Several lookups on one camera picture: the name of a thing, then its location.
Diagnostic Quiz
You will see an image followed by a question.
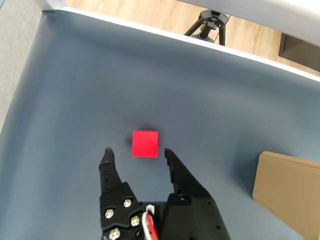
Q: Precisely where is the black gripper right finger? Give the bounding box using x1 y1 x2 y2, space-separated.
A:
159 148 231 240

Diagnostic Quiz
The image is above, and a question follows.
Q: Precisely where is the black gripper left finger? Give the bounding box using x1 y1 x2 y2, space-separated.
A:
98 147 145 240

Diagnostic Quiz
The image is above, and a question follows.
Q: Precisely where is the red cube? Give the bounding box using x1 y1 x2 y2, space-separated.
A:
131 130 160 158

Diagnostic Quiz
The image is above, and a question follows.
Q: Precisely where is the square beige tin container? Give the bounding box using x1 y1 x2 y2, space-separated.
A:
251 150 320 240

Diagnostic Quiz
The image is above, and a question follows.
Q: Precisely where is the dark blue mat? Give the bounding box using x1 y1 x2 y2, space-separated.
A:
0 9 320 240

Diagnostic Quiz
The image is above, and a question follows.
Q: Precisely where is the grey carpet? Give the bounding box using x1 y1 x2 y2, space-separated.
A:
0 0 49 136

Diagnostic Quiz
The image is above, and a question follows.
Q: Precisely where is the black tripod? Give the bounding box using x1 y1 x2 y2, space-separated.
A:
183 8 231 47

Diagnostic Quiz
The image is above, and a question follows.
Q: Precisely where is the dark brown cabinet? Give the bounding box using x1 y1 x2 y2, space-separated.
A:
278 33 320 66

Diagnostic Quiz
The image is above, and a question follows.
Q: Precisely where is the red white black motor cable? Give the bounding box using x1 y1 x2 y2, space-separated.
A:
141 204 160 240

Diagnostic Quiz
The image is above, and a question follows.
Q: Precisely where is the silver white cart frame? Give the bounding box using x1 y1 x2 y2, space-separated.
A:
39 0 320 83

